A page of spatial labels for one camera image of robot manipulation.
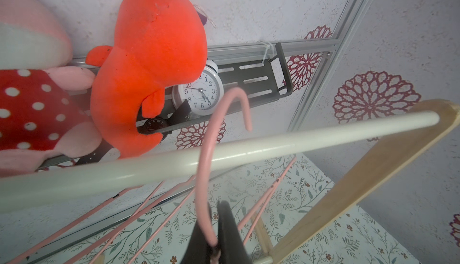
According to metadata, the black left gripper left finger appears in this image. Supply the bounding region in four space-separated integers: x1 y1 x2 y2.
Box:
180 222 215 264

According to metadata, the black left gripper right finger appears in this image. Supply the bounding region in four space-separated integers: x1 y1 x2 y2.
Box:
217 201 253 264

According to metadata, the pink wire hanger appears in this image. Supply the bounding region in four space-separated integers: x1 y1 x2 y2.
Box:
195 87 253 247
8 176 195 264
120 157 295 264

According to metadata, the white alarm clock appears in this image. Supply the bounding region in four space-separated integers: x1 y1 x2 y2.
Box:
172 60 224 116

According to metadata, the pink frog plush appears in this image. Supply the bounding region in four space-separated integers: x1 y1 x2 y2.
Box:
1 0 102 177

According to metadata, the orange plush toy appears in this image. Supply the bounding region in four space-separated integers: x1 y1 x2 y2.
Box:
86 0 208 158

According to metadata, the wooden clothes rack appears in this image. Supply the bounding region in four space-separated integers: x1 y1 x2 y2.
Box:
1 99 460 263

